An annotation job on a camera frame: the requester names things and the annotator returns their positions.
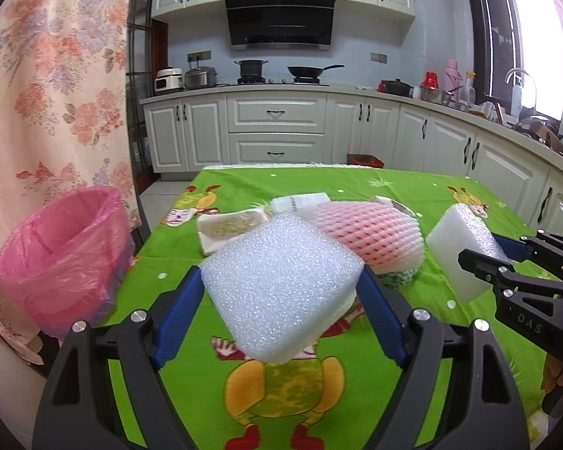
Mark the green cartoon tablecloth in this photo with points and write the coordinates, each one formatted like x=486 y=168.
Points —
x=328 y=396

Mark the floral curtain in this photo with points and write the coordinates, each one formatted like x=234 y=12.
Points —
x=62 y=119

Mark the steel bowl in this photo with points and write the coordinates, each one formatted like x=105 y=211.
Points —
x=435 y=95

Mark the pink lined trash bin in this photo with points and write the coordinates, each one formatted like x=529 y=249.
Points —
x=66 y=261

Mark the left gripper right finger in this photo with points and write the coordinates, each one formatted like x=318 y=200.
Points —
x=387 y=311

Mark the black casserole pot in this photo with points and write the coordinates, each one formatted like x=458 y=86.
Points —
x=395 y=87

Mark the black stock pot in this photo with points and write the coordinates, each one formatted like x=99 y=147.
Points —
x=251 y=71

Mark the red kettle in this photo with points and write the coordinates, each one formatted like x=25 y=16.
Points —
x=430 y=80

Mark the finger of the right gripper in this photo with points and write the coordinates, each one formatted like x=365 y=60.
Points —
x=502 y=276
x=544 y=249

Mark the pink thermos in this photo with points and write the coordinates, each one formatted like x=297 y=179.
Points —
x=453 y=79

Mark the white lower cabinets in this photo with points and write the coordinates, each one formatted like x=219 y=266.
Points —
x=285 y=123

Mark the steel pressure cooker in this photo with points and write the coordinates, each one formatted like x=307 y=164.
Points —
x=200 y=77

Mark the pink foam fruit net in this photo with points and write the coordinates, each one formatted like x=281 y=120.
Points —
x=387 y=239

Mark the white wipes pack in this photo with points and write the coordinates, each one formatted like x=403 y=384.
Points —
x=302 y=205

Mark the glass wooden door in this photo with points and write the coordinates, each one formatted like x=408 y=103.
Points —
x=147 y=41

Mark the red floor bin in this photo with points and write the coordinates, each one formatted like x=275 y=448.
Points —
x=364 y=160

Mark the white rice cooker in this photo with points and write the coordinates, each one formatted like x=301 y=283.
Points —
x=169 y=80

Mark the chrome faucet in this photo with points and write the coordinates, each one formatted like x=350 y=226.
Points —
x=515 y=77

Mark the black range hood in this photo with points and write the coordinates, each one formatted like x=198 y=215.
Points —
x=280 y=23

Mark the black frying pan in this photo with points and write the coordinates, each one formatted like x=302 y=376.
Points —
x=308 y=74

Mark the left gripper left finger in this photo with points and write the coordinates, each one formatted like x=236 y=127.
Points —
x=172 y=314

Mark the white foam cube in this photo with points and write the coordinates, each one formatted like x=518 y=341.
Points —
x=281 y=286

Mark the printed paper cup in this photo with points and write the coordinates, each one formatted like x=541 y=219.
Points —
x=390 y=202

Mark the green wavy cloth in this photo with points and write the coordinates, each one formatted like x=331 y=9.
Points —
x=398 y=279

